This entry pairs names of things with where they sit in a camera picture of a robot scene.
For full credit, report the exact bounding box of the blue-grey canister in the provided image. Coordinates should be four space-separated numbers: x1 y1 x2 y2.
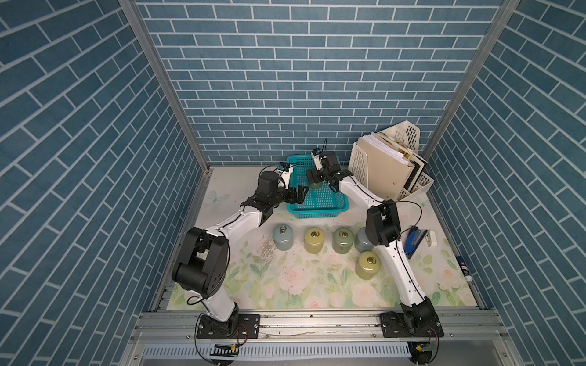
273 224 294 251
355 227 374 253

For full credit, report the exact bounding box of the yellow-green canister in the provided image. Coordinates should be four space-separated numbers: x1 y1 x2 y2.
356 251 382 281
304 227 325 254

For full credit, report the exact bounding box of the green canister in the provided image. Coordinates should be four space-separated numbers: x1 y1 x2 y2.
308 181 323 190
332 227 356 255

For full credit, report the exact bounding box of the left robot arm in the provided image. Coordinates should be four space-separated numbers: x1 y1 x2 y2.
172 163 309 338

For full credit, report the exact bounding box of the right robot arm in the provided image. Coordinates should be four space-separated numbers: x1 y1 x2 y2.
306 148 443 336

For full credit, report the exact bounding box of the teal plastic basket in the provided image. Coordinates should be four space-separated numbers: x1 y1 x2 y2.
286 154 349 219

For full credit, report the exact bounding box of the beige folder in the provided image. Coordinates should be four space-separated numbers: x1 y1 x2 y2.
357 134 414 200

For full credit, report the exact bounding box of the stack of papers and booklets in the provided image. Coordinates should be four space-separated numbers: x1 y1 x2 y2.
372 123 434 195

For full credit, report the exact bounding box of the white perforated file holder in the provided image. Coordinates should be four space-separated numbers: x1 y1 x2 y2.
349 120 431 201

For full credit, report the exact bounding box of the blue stapler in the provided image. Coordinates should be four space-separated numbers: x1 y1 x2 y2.
404 226 427 259

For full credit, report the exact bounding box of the small white box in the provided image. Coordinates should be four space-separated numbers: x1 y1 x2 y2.
427 230 437 247

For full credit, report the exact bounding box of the marker pen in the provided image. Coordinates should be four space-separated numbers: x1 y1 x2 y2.
456 256 473 283

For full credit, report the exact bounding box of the right circuit board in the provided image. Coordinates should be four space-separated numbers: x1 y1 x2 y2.
411 343 435 359

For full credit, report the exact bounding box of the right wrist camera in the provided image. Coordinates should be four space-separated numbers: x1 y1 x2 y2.
311 147 323 171

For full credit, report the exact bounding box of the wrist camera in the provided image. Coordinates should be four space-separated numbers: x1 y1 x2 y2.
276 163 295 189
311 147 323 171

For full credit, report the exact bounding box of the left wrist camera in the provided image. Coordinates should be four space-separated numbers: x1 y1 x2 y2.
276 163 295 189

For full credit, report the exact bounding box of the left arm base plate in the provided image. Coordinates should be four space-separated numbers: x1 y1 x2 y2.
195 307 261 340

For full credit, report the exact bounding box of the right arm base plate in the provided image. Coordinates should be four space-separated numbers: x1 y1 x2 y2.
379 297 444 338

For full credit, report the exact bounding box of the white slotted cable duct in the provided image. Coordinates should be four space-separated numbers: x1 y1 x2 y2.
143 342 411 361

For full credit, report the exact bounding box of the aluminium front rail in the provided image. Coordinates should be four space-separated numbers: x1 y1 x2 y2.
129 307 509 344

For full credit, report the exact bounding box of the left corner aluminium post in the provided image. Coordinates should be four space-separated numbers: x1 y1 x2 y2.
119 0 210 174

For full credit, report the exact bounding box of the corner aluminium post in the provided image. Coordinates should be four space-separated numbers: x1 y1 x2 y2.
422 0 520 160
119 0 210 174

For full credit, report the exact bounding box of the right corner aluminium post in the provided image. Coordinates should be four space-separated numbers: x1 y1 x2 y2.
422 0 520 160

